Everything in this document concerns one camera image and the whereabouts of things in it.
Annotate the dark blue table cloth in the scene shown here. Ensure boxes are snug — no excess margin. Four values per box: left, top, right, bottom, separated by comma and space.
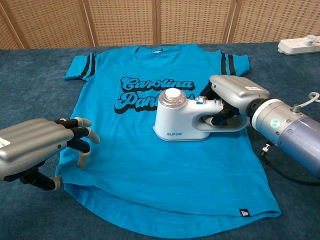
0, 40, 320, 240

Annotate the white power cord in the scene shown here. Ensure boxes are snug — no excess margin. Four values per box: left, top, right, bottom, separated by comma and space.
296, 91, 320, 109

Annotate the blue Carolina Panthers t-shirt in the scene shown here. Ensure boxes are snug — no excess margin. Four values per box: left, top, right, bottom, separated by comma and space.
54, 43, 282, 239

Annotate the white handheld steam iron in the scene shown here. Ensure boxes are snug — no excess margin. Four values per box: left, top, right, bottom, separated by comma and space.
152, 88, 250, 143

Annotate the wicker folding screen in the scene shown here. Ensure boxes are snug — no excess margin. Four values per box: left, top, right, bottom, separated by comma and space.
0, 0, 320, 50

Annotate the white power strip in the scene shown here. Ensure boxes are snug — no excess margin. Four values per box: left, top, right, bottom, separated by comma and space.
277, 37, 320, 56

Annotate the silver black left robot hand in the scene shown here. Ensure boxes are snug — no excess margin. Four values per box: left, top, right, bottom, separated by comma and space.
0, 116, 101, 192

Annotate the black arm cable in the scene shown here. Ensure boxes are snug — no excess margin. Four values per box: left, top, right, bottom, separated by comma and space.
260, 140, 320, 187

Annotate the white power plug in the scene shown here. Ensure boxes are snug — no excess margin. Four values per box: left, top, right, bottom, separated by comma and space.
303, 34, 320, 46

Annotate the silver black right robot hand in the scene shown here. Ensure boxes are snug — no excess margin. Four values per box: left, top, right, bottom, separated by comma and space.
199, 74, 271, 128

